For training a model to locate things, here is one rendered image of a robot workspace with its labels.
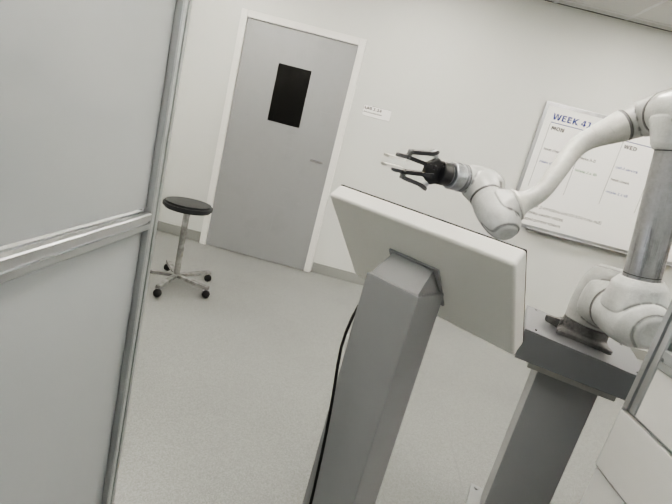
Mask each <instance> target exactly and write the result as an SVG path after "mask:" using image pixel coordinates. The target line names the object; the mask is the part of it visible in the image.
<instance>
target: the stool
mask: <svg viewBox="0 0 672 504"><path fill-rule="evenodd" d="M162 203H163V205H164V206H165V207H166V208H168V209H170V210H172V211H175V212H179V213H183V219H182V225H181V231H180V237H179V243H178V249H177V255H176V260H175V266H174V265H173V263H172V262H171V260H166V264H165V265H164V269H165V270H166V271H162V270H155V269H150V273H151V274H158V275H164V276H169V277H167V278H166V279H164V280H162V281H161V282H159V283H158V284H156V286H155V288H158V289H155V290H154V291H153V295H154V296H155V297H160V296H161V294H162V291H161V290H160V289H161V288H162V287H164V286H165V285H167V284H168V283H170V282H171V281H173V280H174V279H176V278H178V279H181V280H183V281H185V282H188V283H190V284H192V285H195V286H197V287H199V288H202V289H204V291H203V292H202V297H204V298H208V297H209V295H210V293H209V291H207V290H209V286H207V285H205V284H202V283H200V282H198V281H195V280H193V279H191V278H188V277H187V276H199V275H205V276H204V280H205V281H207V282H209V281H210V280H211V276H210V274H211V271H209V270H206V271H192V272H180V269H181V263H182V257H183V252H184V246H185V240H186V234H187V229H188V223H189V217H190V215H197V216H206V215H209V214H210V213H212V212H213V208H212V207H211V205H209V204H208V203H205V202H203V201H200V200H196V199H192V198H186V197H178V196H169V197H166V198H165V199H163V202H162ZM169 270H170V271H171V272H168V271H169Z"/></svg>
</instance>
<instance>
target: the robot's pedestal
mask: <svg viewBox="0 0 672 504"><path fill-rule="evenodd" d="M527 367H528V368H530V369H531V371H530V374H529V376H528V379H527V381H526V384H525V386H524V389H523V391H522V394H521V396H520V399H519V401H518V404H517V406H516V409H515V411H514V414H513V417H512V419H511V422H510V424H509V427H508V429H507V432H506V434H505V437H504V439H503V442H502V444H501V447H500V449H499V452H498V454H497V457H496V459H495V462H494V464H493V467H492V470H491V472H490V475H489V477H488V480H487V482H486V485H485V487H484V489H482V488H480V487H478V486H476V485H474V484H472V483H471V485H470V489H469V493H468V497H467V501H466V504H550V502H551V500H552V498H553V495H554V493H555V491H556V489H557V486H558V484H559V482H560V480H561V477H562V475H563V473H564V471H565V468H566V466H567V464H568V462H569V459H570V457H571V455H572V453H573V450H574V448H575V446H576V444H577V441H578V439H579V437H580V435H581V432H582V430H583V428H584V426H585V423H586V421H587V419H588V417H589V414H590V412H591V410H592V407H593V405H594V403H595V401H596V398H597V396H600V397H603V398H605V399H608V400H610V401H613V402H614V401H615V400H616V397H615V396H612V395H610V394H607V393H604V392H602V391H599V390H597V389H594V388H592V387H589V386H587V385H584V384H582V383H579V382H577V381H574V380H571V379H569V378H566V377H564V376H561V375H559V374H556V373H554V372H551V371H549V370H546V369H544V368H541V367H538V366H536V365H533V364H531V363H528V362H527Z"/></svg>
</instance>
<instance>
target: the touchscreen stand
mask: <svg viewBox="0 0 672 504"><path fill-rule="evenodd" d="M443 296H444V294H443V293H441V292H438V293H431V294H424V295H416V294H414V293H412V292H410V291H408V290H406V289H404V288H402V287H400V286H398V285H396V284H394V283H392V282H390V281H388V280H386V279H384V278H382V277H380V276H378V275H376V274H374V273H372V272H367V275H366V278H365V282H364V285H363V289H362V292H361V296H360V299H359V303H358V307H357V310H356V314H355V317H354V321H353V324H352V328H351V331H350V335H349V339H348V342H347V346H346V349H345V353H344V356H343V360H342V363H341V367H340V371H339V374H338V378H337V384H336V390H335V396H334V402H333V407H332V413H331V418H330V423H329V429H328V434H327V439H326V443H325V448H324V453H323V458H322V462H321V467H320V471H319V476H318V480H317V485H316V489H315V493H314V497H313V502H312V504H375V503H376V500H377V497H378V493H379V490H380V487H381V484H382V481H383V478H384V475H385V472H386V469H387V466H388V463H389V460H390V457H391V454H392V451H393V448H394V445H395V442H396V439H397V436H398V433H399V430H400V427H401V424H402V420H403V417H404V414H405V411H406V408H407V405H408V402H409V399H410V396H411V393H412V390H413V387H414V384H415V381H416V378H417V375H418V372H419V369H420V366H421V363H422V360H423V357H424V354H425V351H426V348H427V344H428V341H429V338H430V335H431V332H432V329H433V326H434V323H435V320H436V317H437V314H438V311H439V308H440V305H441V302H442V299H443ZM327 418H328V413H327V417H326V420H325V424H324V428H323V431H322V435H321V438H320V442H319V445H318V449H317V452H316V456H315V460H314V463H313V467H312V470H311V474H310V477H309V481H308V485H307V488H306V492H305V495H304V499H303V502H302V504H309V502H310V497H311V493H312V489H313V485H314V480H315V476H316V471H317V467H318V462H319V457H320V453H321V448H322V443H323V438H324V433H325V428H326V423H327Z"/></svg>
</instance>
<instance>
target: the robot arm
mask: <svg viewBox="0 0 672 504"><path fill-rule="evenodd" d="M643 136H644V137H649V136H650V145H651V148H652V149H654V152H653V156H652V160H651V164H650V168H649V172H648V176H647V180H646V184H645V188H644V191H643V195H642V199H641V203H640V207H639V211H638V215H637V219H636V223H635V227H634V230H633V234H632V238H631V242H630V246H629V250H628V254H627V258H626V262H625V266H624V269H623V270H621V269H618V268H615V267H612V266H609V265H605V264H599V265H596V266H594V267H592V268H591V269H590V270H588V271H587V272H586V273H585V274H584V275H583V277H582V278H581V280H580V281H579V283H578V285H577V287H576V289H575V291H574V293H573V295H572V297H571V299H570V302H569V304H568V307H567V310H566V312H565V314H564V316H563V317H561V316H560V317H556V316H552V315H548V314H547V315H546V316H545V321H546V322H548V323H550V324H552V325H553V326H555V327H556V329H557V330H556V333H557V334H559V335H561V336H564V337H567V338H570V339H572V340H575V341H577V342H579V343H582V344H584V345H587V346H589V347H592V348H594V349H596V350H599V351H601V352H603V353H605V354H607V355H612V353H613V351H612V350H611V349H610V348H609V346H608V343H607V341H608V338H609V337H610V338H612V339H613V340H615V341H616V342H618V343H620V344H622V345H624V346H627V347H632V348H637V349H649V348H650V345H651V343H652V341H653V339H654V337H655V335H656V332H657V330H658V328H659V326H660V324H661V322H662V319H663V317H664V315H665V313H666V311H667V309H668V306H669V304H670V298H669V294H670V291H669V289H668V287H667V286H666V284H665V282H663V281H662V278H663V275H664V271H665V267H666V264H667V260H668V257H669V253H670V249H671V246H672V88H669V89H667V90H664V91H660V92H657V93H655V94H653V95H650V96H648V97H646V98H644V99H641V100H639V101H636V102H634V103H632V104H629V105H628V106H626V107H624V108H622V109H620V110H618V111H616V112H614V113H612V114H610V115H609V116H607V117H606V118H604V119H602V120H601V121H599V122H597V123H595V124H594V125H592V126H590V127H588V128H586V129H585V130H583V131H581V132H580V133H578V134H577V135H575V136H574V137H573V138H571V139H570V140H569V141H568V142H567V143H566V144H565V145H564V146H563V148H562V149H561V150H560V152H559V153H558V155H557V156H556V157H555V159H554V160H553V162H552V163H551V165H550V166H549V168H548V169H547V170H546V172H545V173H544V175H543V176H542V178H541V179H540V180H539V182H538V183H537V184H536V185H535V186H534V187H532V188H530V189H528V190H526V191H515V190H513V189H505V180H504V178H503V177H502V176H501V175H500V174H499V173H498V172H496V171H494V170H492V169H490V168H487V167H484V166H479V165H467V164H462V163H456V162H453V161H452V162H445V161H442V160H441V159H439V157H438V154H439V153H440V151H438V150H435V149H433V150H430V151H427V150H417V149H408V152H407V153H406V154H403V153H399V152H396V155H392V154H388V153H384V154H383V155H385V156H387V157H390V158H394V159H398V160H402V161H406V162H407V161H408V160H411V161H413V162H416V163H419V164H421V165H424V167H423V170H422V171H420V170H419V171H418V170H410V169H405V168H404V167H402V166H399V165H395V164H391V163H387V162H383V161H382V162H381V164H382V165H384V166H388V167H392V168H391V170H392V171H394V172H398V173H400V176H399V178H401V179H403V180H405V181H407V182H409V183H412V184H414V185H417V186H419V187H420V188H421V189H422V190H424V191H426V190H427V186H428V185H429V184H430V185H431V184H438V185H442V186H443V187H444V188H446V189H450V190H454V191H457V192H461V193H462V195H463V196H464V197H465V198H466V199H467V200H468V201H469V202H470V204H471V205H472V207H473V210H474V213H475V215H476V217H477V219H478V221H479V222H480V224H481V225H482V227H483V228H484V229H485V231H486V232H487V233H488V234H489V235H491V236H492V237H494V238H496V239H499V240H508V239H511V238H513V237H514V236H515V235H517V234H518V232H519V230H520V228H521V223H522V222H521V220H523V219H524V217H525V214H526V213H527V212H528V211H529V210H531V209H533V208H534V207H536V206H538V205H539V204H541V203H542V202H544V201H545V200H546V199H547V198H548V197H549V196H550V195H551V194H552V193H553V192H554V191H555V190H556V188H557V187H558V186H559V184H560V183H561V182H562V180H563V179H564V178H565V176H566V175H567V174H568V172H569V171H570V170H571V168H572V167H573V166H574V164H575V163H576V162H577V160H578V159H579V158H580V157H581V156H582V155H583V154H584V153H586V152H587V151H589V150H591V149H593V148H596V147H600V146H605V145H609V144H614V143H619V142H625V141H628V140H632V139H635V138H639V137H643ZM412 155H425V156H431V157H434V158H433V159H431V160H429V161H427V162H425V161H423V160H420V159H418V158H415V157H412ZM406 175H415V176H422V177H423V178H424V179H425V181H426V182H421V183H420V182H418V181H416V180H414V179H411V178H409V177H406Z"/></svg>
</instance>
